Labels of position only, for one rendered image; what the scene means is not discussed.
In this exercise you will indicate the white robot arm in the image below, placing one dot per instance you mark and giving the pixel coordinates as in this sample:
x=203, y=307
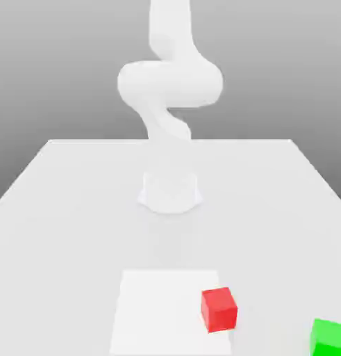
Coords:
x=170, y=83

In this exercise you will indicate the small red cube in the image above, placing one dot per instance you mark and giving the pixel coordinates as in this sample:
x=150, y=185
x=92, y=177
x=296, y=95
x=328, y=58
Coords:
x=218, y=310

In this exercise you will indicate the small green cube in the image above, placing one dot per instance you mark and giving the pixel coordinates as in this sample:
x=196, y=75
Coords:
x=330, y=339

